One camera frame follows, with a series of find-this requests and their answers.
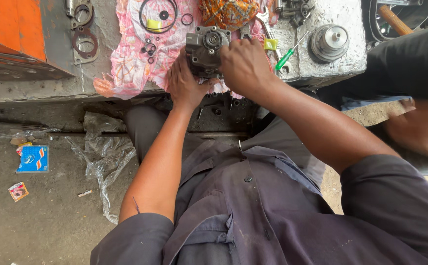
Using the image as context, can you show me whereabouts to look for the person's left hand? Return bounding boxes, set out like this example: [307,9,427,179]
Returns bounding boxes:
[166,48,220,110]

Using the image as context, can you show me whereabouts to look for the person's right hand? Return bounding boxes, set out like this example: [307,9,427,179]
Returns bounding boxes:
[219,38,273,98]

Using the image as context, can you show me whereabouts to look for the grey metal pump housing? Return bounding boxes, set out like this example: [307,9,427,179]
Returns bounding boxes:
[185,25,232,79]

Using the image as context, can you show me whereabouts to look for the orange patterned cloth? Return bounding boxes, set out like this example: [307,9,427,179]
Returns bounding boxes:
[198,0,261,32]

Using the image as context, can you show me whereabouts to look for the silver open-end spanner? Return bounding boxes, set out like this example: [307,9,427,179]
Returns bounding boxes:
[255,10,292,74]

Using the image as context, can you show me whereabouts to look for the pile of bolts and nuts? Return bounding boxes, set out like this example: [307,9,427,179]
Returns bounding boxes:
[275,0,315,28]

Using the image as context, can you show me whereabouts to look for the cluster of small black seals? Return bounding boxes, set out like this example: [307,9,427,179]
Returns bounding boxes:
[141,37,161,64]

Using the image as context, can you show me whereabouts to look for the pink floral cloth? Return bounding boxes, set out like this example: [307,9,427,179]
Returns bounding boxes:
[93,0,278,101]

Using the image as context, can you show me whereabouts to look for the round grey metal pulley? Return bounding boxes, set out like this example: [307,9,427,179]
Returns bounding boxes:
[309,24,350,63]

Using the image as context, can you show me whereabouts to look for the metal flange with gasket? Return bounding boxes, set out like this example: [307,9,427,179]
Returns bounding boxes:
[65,0,95,29]

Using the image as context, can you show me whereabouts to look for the clear plastic bag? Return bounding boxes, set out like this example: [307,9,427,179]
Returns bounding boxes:
[64,111,137,225]

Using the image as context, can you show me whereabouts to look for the person's dark grey shirt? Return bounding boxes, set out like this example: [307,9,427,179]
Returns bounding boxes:
[90,106,428,265]

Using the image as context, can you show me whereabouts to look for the orange machine body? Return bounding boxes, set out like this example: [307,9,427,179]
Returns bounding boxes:
[0,0,75,82]

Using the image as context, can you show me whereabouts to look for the blue sachet packet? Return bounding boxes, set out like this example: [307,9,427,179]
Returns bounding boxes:
[15,145,50,174]

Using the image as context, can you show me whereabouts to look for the small torn wrapper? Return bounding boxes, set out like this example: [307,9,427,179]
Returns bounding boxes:
[8,181,29,202]

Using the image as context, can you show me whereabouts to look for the green handled screwdriver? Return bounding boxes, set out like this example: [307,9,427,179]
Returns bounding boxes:
[274,30,309,71]

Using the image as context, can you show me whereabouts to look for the large black rubber o-ring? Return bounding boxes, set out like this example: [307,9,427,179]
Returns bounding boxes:
[139,0,178,34]

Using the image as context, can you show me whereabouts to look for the brown ring gasket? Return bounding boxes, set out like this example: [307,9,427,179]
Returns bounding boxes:
[71,29,99,59]

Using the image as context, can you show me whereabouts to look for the wooden tool handle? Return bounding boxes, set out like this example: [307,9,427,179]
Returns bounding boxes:
[378,5,415,36]

